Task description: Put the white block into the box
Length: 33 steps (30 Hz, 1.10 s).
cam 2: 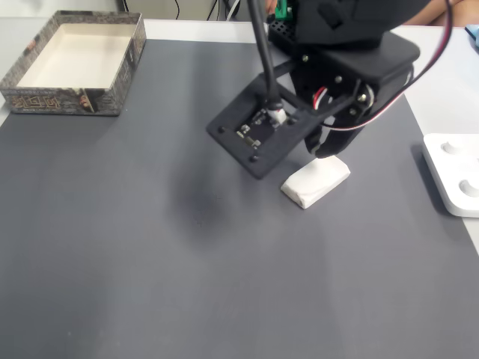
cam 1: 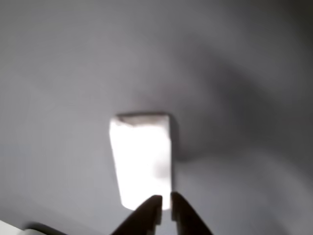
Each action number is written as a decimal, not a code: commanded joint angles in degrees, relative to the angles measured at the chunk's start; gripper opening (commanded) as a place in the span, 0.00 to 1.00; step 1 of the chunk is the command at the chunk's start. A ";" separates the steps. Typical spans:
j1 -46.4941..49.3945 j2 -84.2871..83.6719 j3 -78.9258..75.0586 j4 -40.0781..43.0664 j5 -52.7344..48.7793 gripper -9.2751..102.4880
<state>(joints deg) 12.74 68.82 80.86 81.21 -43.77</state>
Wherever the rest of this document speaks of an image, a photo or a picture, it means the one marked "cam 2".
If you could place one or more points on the white rectangular block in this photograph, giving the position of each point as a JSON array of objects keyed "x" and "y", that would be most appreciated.
[{"x": 316, "y": 181}]

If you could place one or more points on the patterned cardboard box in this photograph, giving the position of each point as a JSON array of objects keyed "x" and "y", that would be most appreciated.
[{"x": 75, "y": 101}]

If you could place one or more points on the person's hand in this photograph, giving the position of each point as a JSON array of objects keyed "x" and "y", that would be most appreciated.
[{"x": 270, "y": 6}]

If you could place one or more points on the green clamp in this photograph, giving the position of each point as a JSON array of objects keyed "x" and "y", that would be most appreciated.
[{"x": 282, "y": 9}]

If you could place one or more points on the light blue object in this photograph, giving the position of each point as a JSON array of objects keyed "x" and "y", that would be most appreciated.
[{"x": 473, "y": 35}]

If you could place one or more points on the white plastic dimpled base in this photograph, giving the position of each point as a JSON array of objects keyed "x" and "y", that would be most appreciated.
[{"x": 453, "y": 175}]

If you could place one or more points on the grey table mat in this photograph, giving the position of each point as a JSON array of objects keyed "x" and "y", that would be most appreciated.
[{"x": 187, "y": 261}]

